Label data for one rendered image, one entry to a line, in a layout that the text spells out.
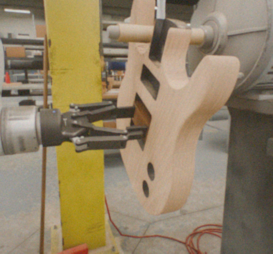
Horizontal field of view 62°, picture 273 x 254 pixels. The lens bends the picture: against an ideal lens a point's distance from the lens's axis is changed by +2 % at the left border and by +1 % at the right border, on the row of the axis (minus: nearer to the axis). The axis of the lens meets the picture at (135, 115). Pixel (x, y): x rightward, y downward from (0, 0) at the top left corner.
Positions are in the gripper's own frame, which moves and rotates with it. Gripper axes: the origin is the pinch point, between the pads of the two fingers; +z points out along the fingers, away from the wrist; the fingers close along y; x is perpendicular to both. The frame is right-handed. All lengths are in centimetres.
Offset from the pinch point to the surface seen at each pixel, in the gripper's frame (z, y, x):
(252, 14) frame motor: 16.2, 3.3, 24.7
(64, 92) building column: -11, -76, -36
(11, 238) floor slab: -50, -62, -146
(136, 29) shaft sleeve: -2.5, -3.2, 19.0
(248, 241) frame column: 32.0, 19.0, -30.8
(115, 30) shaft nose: -6.3, -3.3, 18.6
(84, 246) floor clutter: -4, -31, -118
